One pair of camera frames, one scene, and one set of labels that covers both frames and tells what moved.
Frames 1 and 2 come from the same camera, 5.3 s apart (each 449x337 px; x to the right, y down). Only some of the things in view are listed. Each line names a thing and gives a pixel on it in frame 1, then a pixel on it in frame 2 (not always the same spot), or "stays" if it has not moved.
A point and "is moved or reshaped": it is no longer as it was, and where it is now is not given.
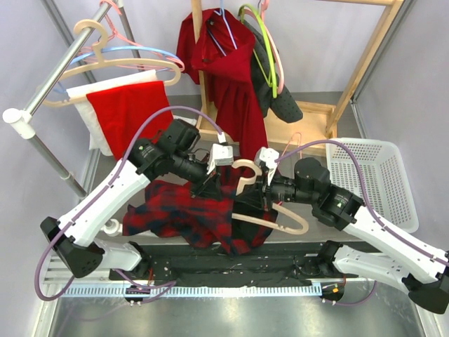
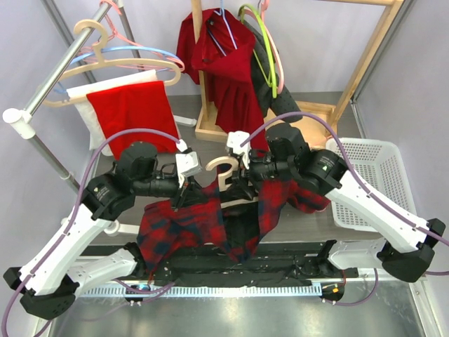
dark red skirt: [222, 62] stays
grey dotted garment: [271, 95] stays
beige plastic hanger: [258, 172] to [223, 175]
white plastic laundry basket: [388, 189] stays
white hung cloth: [78, 95] stays
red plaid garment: [200, 210] is moved or reshaped
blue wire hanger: [222, 12] stays
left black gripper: [210, 188] to [191, 194]
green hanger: [273, 84] stays
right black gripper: [257, 194] to [240, 187]
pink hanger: [264, 5] stays
